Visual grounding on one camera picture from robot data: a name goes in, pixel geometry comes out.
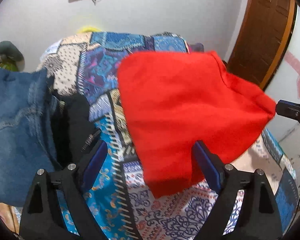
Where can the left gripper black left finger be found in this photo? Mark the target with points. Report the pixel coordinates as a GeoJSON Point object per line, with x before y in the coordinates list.
{"type": "Point", "coordinates": [90, 165]}

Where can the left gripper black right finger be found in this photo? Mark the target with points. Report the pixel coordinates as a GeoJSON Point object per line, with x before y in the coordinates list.
{"type": "Point", "coordinates": [211, 166]}

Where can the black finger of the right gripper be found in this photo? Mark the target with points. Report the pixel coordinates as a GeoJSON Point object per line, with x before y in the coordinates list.
{"type": "Point", "coordinates": [288, 109]}

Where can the red fleece pullover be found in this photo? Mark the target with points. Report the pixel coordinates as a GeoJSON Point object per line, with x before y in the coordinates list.
{"type": "Point", "coordinates": [171, 100]}

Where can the black garment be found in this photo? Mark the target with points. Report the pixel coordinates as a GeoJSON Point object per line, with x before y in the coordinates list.
{"type": "Point", "coordinates": [73, 134]}

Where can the blue denim jeans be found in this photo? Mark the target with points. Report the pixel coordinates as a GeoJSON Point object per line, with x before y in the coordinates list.
{"type": "Point", "coordinates": [26, 139]}

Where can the brown wooden door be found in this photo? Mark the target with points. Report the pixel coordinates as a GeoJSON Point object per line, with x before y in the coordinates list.
{"type": "Point", "coordinates": [263, 39]}

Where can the blue patchwork bedspread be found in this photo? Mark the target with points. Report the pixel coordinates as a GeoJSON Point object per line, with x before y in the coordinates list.
{"type": "Point", "coordinates": [258, 200]}

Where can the yellow object behind bed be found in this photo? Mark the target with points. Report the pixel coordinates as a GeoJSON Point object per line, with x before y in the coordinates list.
{"type": "Point", "coordinates": [87, 29]}

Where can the cluttered pile beside bed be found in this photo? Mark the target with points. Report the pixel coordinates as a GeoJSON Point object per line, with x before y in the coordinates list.
{"type": "Point", "coordinates": [11, 57]}

